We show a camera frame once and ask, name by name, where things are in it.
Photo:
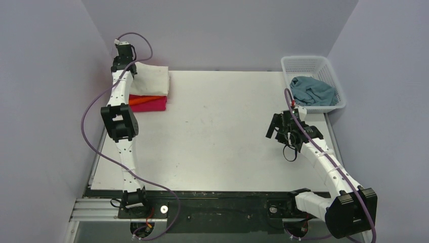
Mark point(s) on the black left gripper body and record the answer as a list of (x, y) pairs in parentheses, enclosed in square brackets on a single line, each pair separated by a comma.
[(124, 50)]

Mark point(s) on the white t shirt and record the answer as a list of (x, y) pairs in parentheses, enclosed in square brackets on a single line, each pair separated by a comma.
[(150, 80)]

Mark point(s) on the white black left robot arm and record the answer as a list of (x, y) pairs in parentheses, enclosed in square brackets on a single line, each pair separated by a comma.
[(122, 126)]

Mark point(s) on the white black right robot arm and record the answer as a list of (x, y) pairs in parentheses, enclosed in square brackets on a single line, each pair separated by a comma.
[(351, 208)]

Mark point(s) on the orange folded shirt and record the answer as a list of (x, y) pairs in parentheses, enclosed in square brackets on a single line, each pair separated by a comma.
[(137, 100)]

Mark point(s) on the teal crumpled shirt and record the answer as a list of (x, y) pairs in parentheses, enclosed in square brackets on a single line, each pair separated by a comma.
[(308, 91)]

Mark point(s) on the magenta folded shirt bottom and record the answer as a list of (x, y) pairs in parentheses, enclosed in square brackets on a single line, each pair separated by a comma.
[(157, 105)]

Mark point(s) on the white plastic basket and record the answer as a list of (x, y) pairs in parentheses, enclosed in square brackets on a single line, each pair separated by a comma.
[(317, 67)]

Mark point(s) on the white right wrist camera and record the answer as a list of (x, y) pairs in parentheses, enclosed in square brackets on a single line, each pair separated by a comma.
[(300, 113)]

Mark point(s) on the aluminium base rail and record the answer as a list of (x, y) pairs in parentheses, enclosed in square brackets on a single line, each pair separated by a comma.
[(275, 206)]

